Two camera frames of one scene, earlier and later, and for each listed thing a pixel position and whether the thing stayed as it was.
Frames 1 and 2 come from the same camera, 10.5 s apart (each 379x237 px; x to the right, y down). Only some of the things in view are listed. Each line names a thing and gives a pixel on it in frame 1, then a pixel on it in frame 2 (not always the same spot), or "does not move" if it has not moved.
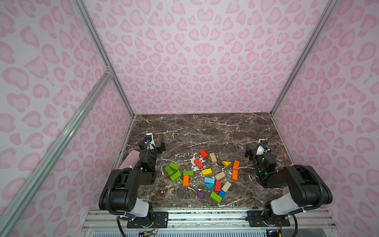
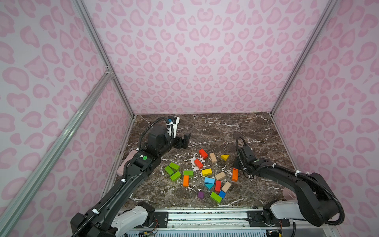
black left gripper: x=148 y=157 to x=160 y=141
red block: x=203 y=154 does not move
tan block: x=212 y=157 does not move
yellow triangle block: x=226 y=163 to x=225 y=157
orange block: x=235 y=173 does not move
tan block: x=220 y=175 does not move
